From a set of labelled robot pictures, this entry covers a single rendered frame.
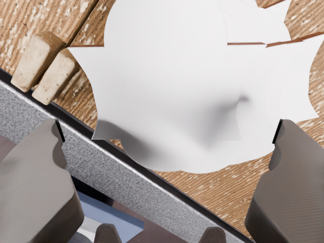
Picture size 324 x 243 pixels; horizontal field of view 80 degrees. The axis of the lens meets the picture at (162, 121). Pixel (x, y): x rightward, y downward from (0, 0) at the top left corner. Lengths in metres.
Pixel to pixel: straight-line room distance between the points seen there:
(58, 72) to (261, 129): 0.18
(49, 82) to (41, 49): 0.03
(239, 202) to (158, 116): 0.23
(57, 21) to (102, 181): 0.23
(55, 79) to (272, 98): 0.19
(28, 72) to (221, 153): 0.19
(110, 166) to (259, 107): 0.23
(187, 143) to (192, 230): 0.29
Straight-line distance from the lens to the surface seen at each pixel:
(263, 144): 0.23
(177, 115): 0.15
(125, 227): 0.54
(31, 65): 0.21
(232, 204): 0.34
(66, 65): 0.19
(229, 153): 0.19
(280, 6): 0.20
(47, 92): 0.22
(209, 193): 0.32
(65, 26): 0.22
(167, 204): 0.37
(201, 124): 0.16
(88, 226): 0.52
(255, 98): 0.17
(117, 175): 0.33
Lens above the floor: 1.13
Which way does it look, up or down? 58 degrees down
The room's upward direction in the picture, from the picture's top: 175 degrees counter-clockwise
